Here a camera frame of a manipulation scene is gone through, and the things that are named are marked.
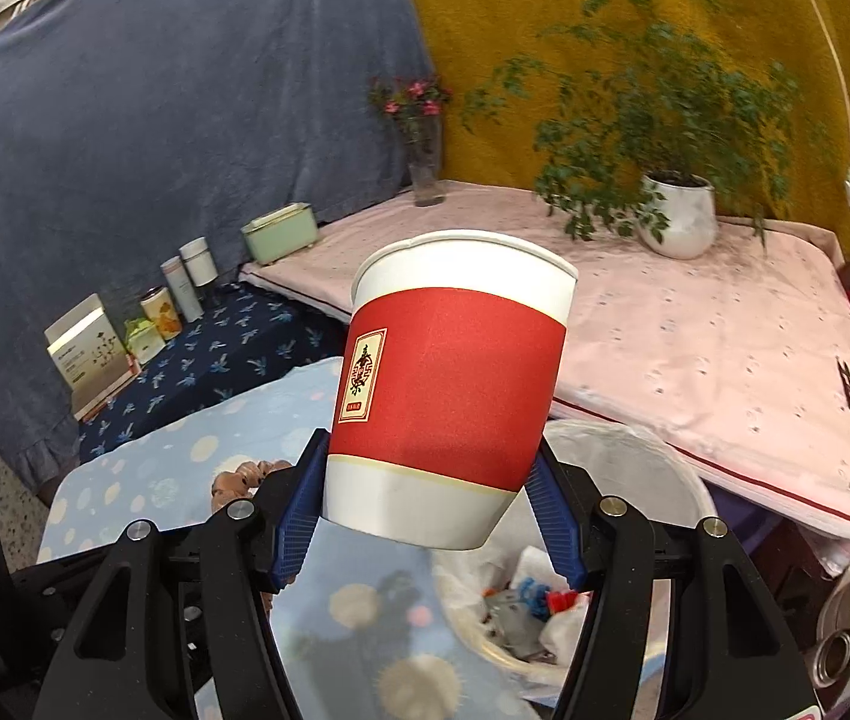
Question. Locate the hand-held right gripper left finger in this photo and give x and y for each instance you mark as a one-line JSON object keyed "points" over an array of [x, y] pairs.
{"points": [[297, 525]]}

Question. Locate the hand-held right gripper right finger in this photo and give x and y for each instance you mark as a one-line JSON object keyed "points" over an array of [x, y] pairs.
{"points": [[556, 532]]}

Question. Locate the white lined trash bin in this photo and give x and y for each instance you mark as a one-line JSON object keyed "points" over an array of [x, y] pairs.
{"points": [[620, 457]]}

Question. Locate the red and white paper cup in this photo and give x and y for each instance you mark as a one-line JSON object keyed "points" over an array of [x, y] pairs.
{"points": [[447, 390]]}

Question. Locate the blue and red plastic scrap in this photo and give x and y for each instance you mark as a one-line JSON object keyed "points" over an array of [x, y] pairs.
{"points": [[545, 600]]}

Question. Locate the grey foil packet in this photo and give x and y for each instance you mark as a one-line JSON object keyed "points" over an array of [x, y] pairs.
{"points": [[511, 626]]}

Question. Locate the light blue dotted tablecloth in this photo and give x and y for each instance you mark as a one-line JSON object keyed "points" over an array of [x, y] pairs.
{"points": [[170, 457]]}

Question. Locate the navy leaf print cloth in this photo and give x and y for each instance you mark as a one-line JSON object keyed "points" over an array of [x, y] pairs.
{"points": [[230, 345]]}

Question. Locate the open white carton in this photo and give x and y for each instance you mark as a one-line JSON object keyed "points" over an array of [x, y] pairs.
{"points": [[87, 360]]}

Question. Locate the pink dotted cloth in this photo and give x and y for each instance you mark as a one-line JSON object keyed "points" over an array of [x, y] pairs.
{"points": [[694, 360]]}

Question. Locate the green yellow packet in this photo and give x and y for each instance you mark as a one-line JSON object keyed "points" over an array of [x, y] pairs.
{"points": [[145, 341]]}

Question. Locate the yellow printed canister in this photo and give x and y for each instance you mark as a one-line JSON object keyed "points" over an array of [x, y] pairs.
{"points": [[162, 313]]}

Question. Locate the tall white bottle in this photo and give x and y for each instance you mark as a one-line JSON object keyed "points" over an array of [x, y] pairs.
{"points": [[182, 289]]}

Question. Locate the white jar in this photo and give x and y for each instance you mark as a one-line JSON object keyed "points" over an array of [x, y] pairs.
{"points": [[198, 262]]}

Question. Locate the mint green box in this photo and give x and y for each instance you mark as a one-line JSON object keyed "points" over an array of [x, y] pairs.
{"points": [[281, 234]]}

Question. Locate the small black clip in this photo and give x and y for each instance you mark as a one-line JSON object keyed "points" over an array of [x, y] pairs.
{"points": [[847, 382]]}

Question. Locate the green plant in white pot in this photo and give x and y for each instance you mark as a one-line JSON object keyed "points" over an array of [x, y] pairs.
{"points": [[679, 217]]}

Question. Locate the glass vase with pink flowers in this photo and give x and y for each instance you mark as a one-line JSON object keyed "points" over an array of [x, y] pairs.
{"points": [[425, 172]]}

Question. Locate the blue grey blanket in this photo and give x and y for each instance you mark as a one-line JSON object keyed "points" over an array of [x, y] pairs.
{"points": [[170, 127]]}

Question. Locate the mustard yellow cloth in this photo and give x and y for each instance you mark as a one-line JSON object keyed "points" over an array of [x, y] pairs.
{"points": [[507, 15]]}

